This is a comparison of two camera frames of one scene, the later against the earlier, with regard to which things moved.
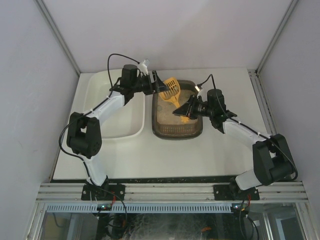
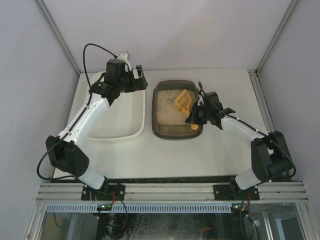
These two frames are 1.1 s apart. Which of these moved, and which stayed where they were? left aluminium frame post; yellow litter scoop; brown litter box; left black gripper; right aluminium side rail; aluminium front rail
Moved: yellow litter scoop; left black gripper
Stayed: aluminium front rail; left aluminium frame post; right aluminium side rail; brown litter box
